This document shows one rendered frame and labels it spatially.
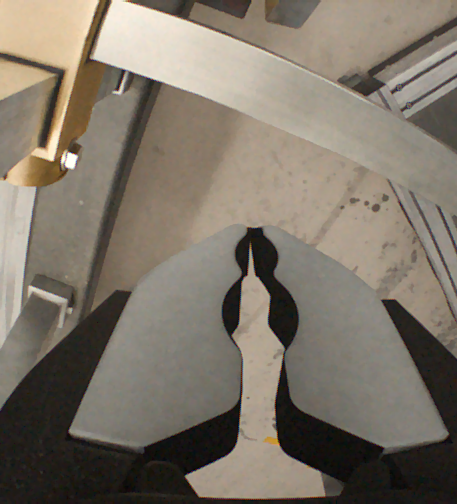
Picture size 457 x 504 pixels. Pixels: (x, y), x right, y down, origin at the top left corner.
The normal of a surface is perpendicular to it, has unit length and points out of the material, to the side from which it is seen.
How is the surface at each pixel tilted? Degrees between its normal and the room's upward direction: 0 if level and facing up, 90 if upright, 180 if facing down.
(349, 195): 0
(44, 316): 90
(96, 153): 0
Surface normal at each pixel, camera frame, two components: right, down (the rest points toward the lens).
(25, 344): 0.39, -0.78
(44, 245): 0.00, 0.53
